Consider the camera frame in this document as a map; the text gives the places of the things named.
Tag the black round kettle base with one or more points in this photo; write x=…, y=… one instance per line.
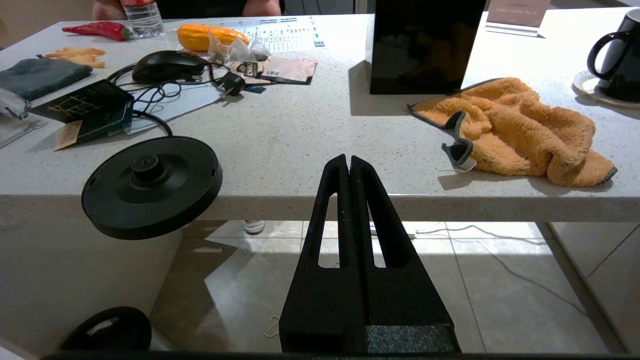
x=150, y=190

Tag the round grey coaster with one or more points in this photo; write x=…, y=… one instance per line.
x=585, y=87

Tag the orange fluffy towel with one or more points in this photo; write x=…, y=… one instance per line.
x=520, y=130

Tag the red chili pepper toy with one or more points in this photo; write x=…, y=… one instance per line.
x=100, y=29

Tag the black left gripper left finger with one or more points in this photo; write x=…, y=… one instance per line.
x=320, y=300

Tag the dark grey folded cloth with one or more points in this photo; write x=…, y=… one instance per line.
x=40, y=75

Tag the crumpled clear plastic bag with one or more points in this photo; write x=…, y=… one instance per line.
x=10, y=102

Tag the person in black shirt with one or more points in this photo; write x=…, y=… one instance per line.
x=262, y=7

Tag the black tissue box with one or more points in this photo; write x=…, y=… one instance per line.
x=425, y=50

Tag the plain white paper sheet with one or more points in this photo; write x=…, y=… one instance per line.
x=165, y=102

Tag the dark green card box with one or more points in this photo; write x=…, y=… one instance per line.
x=85, y=107

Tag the yellow corn cob toy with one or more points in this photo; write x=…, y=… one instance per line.
x=197, y=39

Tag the black rounded floor object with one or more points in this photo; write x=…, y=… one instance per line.
x=110, y=330

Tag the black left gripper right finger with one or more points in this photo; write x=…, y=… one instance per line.
x=400, y=300

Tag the clear water bottle red cap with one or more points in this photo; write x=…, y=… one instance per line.
x=144, y=17

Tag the black mug white inside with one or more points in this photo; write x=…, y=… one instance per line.
x=625, y=65

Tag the pink flat packet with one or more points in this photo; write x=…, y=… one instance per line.
x=290, y=70

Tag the orange fries toy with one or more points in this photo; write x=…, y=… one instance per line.
x=75, y=52

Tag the black computer mouse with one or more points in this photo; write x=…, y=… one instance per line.
x=167, y=66

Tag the printed white menu sheet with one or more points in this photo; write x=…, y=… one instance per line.
x=285, y=32

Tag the beige QR code sign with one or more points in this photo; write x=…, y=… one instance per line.
x=517, y=12

